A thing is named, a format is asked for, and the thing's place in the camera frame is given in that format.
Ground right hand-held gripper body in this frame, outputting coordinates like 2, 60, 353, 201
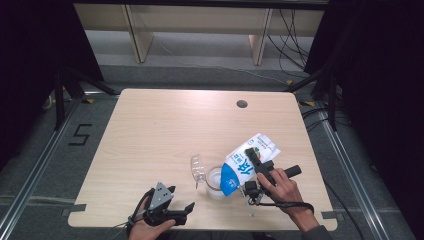
239, 165, 303, 218

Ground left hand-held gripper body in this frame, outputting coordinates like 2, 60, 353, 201
143, 181, 175, 228

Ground white and blue milk carton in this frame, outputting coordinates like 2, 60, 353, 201
219, 132, 282, 197

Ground clear glass cup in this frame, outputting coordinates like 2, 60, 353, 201
189, 152, 232, 201

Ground person's right hand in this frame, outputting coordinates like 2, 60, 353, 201
256, 167, 320, 233

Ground person's left hand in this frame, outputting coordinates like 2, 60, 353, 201
128, 196, 177, 240

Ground grey tape strip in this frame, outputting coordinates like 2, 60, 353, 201
61, 203, 87, 217
321, 210, 345, 221

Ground black metal stand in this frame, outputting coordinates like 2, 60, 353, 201
283, 64, 340, 132
53, 65, 120, 132

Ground dark curtain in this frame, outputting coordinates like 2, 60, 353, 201
303, 0, 424, 236
0, 0, 105, 169

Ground light wooden shelf unit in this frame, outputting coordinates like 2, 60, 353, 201
73, 3, 329, 66

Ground black left gripper strap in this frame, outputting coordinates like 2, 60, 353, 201
127, 187, 156, 235

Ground black gripper strap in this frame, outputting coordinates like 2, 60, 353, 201
127, 187, 156, 235
257, 199, 315, 216

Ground black right gripper strap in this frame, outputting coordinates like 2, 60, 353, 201
257, 199, 315, 216

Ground black floor cables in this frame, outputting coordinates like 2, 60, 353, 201
300, 105, 353, 133

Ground aluminium floor rail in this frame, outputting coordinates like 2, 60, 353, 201
315, 101, 392, 240
0, 99, 83, 236

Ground long black floor cable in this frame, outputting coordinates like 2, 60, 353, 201
323, 181, 366, 240

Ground bundle of black cables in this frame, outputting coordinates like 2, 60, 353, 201
266, 8, 312, 72

